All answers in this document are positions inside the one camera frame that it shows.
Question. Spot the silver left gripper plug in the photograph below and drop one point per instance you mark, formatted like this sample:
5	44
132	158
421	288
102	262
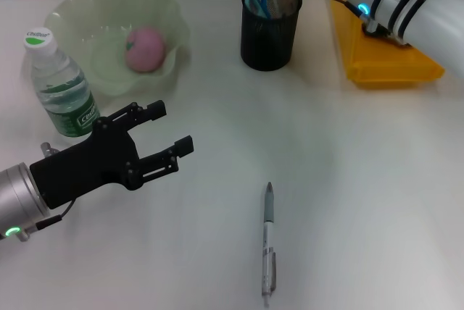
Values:
49	149

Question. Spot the translucent green fruit plate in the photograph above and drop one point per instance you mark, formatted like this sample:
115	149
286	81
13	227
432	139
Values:
108	9

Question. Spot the black mesh pen holder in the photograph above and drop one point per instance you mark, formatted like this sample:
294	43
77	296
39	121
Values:
270	45

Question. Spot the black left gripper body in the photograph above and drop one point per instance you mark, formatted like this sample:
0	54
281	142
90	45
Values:
87	165

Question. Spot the grey white pen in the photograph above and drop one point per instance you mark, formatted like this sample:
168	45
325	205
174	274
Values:
267	252

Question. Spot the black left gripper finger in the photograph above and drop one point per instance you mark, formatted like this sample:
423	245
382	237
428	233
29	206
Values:
185	146
156	111

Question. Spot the blue scissors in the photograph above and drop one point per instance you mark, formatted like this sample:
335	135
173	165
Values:
258	0

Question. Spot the pink toy peach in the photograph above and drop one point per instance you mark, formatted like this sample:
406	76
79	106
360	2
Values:
146	53

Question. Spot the yellow plastic bin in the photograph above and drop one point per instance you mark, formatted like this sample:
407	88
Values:
362	67

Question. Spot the clear green-label water bottle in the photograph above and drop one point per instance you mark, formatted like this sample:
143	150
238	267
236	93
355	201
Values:
61	82

